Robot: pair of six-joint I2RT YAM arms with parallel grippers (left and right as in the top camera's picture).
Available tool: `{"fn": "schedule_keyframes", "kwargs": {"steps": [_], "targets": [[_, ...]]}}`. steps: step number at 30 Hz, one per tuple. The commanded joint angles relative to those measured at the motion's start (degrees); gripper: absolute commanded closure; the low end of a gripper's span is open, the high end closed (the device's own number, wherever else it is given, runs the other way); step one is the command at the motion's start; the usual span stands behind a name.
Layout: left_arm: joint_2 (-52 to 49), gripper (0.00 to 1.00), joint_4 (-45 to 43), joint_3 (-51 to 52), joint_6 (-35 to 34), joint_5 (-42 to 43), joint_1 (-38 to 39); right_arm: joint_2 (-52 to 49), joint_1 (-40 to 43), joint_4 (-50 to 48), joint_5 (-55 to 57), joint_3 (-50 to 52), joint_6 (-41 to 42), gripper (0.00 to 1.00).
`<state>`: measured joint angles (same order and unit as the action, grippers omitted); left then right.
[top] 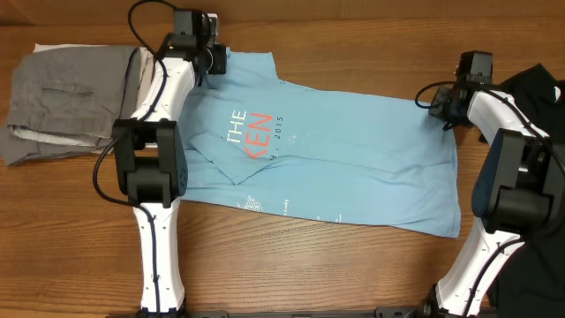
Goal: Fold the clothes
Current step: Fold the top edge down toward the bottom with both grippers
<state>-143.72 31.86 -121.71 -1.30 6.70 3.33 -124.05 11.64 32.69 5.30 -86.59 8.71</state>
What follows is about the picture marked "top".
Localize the black t-shirt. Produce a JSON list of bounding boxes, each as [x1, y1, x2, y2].
[[472, 64, 564, 317]]

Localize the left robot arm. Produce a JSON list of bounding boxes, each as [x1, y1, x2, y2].
[[113, 9, 227, 317]]

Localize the light blue printed t-shirt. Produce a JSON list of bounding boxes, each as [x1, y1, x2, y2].
[[179, 52, 461, 238]]

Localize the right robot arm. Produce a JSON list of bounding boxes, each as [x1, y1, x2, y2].
[[411, 50, 564, 317]]

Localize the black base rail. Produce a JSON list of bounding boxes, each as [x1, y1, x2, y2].
[[105, 305, 438, 318]]

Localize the folded grey trousers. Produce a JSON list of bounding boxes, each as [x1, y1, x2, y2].
[[1, 45, 142, 165]]

